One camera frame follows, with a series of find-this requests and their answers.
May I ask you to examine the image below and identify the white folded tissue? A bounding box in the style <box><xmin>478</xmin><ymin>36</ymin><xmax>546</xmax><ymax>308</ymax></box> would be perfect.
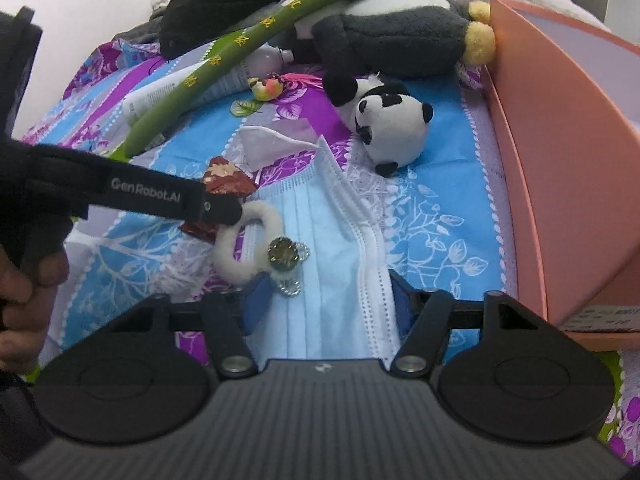
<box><xmin>237</xmin><ymin>127</ymin><xmax>321</xmax><ymax>168</ymax></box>

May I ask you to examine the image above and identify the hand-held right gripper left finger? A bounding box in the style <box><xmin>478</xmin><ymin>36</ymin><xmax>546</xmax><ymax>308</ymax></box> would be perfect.
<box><xmin>102</xmin><ymin>274</ymin><xmax>275</xmax><ymax>378</ymax></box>

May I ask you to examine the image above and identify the white fluffy hair tie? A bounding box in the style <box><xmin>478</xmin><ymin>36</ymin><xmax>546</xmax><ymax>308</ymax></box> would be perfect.
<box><xmin>210</xmin><ymin>201</ymin><xmax>311</xmax><ymax>298</ymax></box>

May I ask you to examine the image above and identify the grey penguin plush toy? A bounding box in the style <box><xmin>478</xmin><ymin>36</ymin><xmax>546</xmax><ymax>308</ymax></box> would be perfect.
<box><xmin>280</xmin><ymin>0</ymin><xmax>497</xmax><ymax>81</ymax></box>

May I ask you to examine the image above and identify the green plush stick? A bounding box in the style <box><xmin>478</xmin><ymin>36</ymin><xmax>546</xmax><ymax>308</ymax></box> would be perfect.
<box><xmin>107</xmin><ymin>0</ymin><xmax>421</xmax><ymax>161</ymax></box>

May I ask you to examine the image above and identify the small white bottle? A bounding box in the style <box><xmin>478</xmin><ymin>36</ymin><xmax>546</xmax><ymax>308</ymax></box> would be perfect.
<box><xmin>240</xmin><ymin>42</ymin><xmax>296</xmax><ymax>78</ymax></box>

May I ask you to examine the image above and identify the blue face mask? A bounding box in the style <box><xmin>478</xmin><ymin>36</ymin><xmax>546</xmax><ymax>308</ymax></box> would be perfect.
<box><xmin>235</xmin><ymin>135</ymin><xmax>416</xmax><ymax>361</ymax></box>

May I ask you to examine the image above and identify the colourful floral bed sheet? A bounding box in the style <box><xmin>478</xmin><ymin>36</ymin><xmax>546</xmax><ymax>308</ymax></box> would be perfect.
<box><xmin>20</xmin><ymin>35</ymin><xmax>640</xmax><ymax>461</ymax></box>

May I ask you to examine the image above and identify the small colourful feathered toy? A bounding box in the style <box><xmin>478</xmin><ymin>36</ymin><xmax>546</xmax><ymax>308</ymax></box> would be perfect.
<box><xmin>248</xmin><ymin>72</ymin><xmax>326</xmax><ymax>102</ymax></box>

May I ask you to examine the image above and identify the red foil wrapper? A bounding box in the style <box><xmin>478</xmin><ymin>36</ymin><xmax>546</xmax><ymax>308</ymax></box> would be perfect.
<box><xmin>179</xmin><ymin>156</ymin><xmax>258</xmax><ymax>238</ymax></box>

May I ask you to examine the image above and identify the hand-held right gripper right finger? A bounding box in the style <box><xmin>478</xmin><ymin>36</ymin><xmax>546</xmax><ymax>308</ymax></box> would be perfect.
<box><xmin>389</xmin><ymin>270</ymin><xmax>551</xmax><ymax>378</ymax></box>

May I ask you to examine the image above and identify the person's left hand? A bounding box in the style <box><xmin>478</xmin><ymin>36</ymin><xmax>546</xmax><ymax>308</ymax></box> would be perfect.
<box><xmin>0</xmin><ymin>247</ymin><xmax>71</xmax><ymax>373</ymax></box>

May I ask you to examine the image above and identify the dark grey blanket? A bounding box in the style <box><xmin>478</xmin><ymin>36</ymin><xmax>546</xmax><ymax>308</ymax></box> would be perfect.
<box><xmin>112</xmin><ymin>15</ymin><xmax>166</xmax><ymax>49</ymax></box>

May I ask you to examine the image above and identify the orange cardboard box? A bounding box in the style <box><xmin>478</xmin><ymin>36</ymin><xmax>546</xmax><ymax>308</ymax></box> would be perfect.
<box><xmin>487</xmin><ymin>0</ymin><xmax>640</xmax><ymax>353</ymax></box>

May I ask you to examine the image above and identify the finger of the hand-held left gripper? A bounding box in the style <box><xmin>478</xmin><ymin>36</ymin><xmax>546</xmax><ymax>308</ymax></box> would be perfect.
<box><xmin>20</xmin><ymin>142</ymin><xmax>244</xmax><ymax>227</ymax></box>

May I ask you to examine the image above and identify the small panda plush toy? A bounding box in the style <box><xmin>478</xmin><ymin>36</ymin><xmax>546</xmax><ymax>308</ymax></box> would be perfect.
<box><xmin>322</xmin><ymin>72</ymin><xmax>435</xmax><ymax>178</ymax></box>

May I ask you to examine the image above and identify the black jacket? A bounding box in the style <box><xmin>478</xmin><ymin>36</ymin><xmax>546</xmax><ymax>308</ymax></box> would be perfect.
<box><xmin>159</xmin><ymin>0</ymin><xmax>351</xmax><ymax>61</ymax></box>

